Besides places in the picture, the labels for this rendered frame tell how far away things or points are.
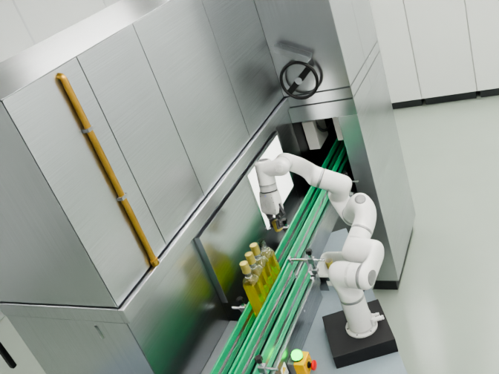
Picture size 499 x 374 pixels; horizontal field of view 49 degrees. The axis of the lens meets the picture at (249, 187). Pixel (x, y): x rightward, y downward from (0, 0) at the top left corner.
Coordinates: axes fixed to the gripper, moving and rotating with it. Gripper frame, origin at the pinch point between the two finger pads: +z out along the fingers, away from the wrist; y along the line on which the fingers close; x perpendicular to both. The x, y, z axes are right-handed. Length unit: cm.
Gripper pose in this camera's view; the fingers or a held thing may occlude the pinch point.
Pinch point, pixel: (275, 222)
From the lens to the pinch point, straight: 238.6
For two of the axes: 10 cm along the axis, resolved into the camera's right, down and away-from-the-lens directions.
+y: 6.6, 0.6, -7.5
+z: 2.1, 9.4, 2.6
